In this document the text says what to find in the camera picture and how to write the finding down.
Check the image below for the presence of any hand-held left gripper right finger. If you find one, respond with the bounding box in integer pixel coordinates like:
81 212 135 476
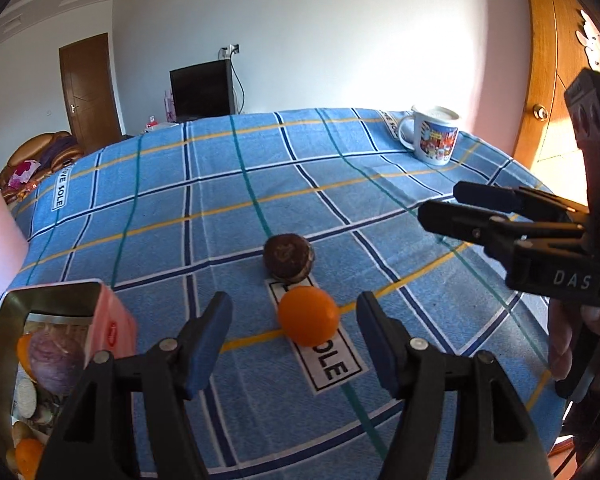
356 291 556 480

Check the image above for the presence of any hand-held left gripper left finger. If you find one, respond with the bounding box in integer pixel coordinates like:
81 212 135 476
35 291 234 480

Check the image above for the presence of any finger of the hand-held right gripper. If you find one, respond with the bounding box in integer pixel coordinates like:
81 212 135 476
417 201 587 262
453 181 589 227

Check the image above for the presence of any small orange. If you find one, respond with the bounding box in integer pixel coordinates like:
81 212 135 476
277 287 339 347

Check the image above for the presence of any pink metal tin box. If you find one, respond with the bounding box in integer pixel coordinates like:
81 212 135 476
0 281 138 480

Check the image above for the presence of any dark round chocolate pastry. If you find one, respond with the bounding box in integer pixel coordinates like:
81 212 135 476
263 233 317 282

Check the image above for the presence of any purple passion fruit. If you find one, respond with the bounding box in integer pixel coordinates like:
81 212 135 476
29 330 87 396

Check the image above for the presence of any seeded roll pastry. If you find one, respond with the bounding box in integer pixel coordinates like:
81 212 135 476
32 392 68 428

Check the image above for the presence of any large orange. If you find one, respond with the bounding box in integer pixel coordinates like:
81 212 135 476
16 334 36 378

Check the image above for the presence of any cream roll pastry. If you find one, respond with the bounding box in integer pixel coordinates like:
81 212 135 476
15 376 38 418

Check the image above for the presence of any medium orange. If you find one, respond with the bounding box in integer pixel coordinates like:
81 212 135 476
15 437 46 480

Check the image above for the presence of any person's right hand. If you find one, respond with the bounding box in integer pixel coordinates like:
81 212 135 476
546 297 600 383

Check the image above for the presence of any white printed mug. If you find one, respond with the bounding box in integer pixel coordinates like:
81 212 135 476
398 105 461 164

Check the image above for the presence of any blue plaid tablecloth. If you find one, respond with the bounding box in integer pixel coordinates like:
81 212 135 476
0 106 563 480

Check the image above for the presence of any light wooden door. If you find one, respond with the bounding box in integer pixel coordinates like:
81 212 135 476
512 0 600 196

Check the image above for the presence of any white cartoon door sticker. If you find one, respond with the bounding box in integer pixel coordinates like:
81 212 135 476
575 10 600 78

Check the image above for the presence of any white television stand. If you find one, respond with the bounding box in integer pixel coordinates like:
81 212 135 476
142 116 178 134

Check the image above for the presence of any black television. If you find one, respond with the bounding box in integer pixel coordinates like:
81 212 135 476
169 60 236 123

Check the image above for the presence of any brown leather armchair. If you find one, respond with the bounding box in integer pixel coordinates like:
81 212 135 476
0 131 86 192

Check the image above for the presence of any white pink floral pillow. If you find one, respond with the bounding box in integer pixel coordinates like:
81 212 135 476
7 160 41 188

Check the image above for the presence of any dark brown interior door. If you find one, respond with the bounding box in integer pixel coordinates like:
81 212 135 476
58 33 122 153

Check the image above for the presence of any black power cable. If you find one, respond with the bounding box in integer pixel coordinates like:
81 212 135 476
230 55 247 114

